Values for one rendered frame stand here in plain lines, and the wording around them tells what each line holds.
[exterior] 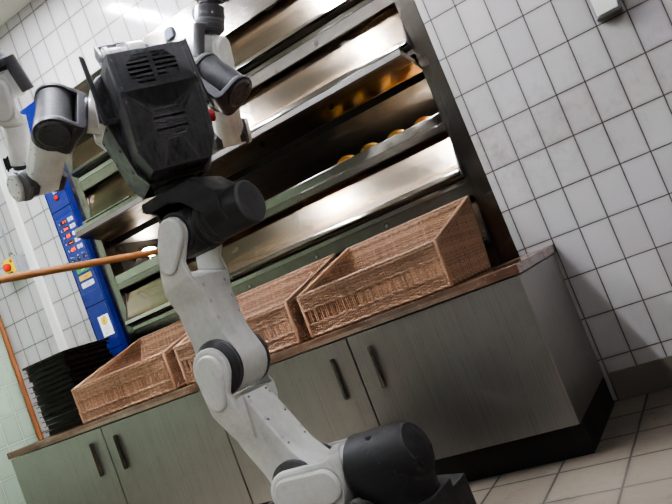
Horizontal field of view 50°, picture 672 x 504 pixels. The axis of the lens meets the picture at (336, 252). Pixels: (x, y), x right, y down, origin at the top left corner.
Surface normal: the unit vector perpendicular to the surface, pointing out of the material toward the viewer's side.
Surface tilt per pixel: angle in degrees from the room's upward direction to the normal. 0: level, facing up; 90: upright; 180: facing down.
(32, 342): 90
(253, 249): 70
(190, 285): 114
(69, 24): 90
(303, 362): 90
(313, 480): 90
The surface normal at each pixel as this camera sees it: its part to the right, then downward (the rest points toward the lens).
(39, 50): -0.46, 0.11
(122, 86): 0.40, -0.22
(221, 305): 0.76, -0.44
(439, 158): -0.55, -0.22
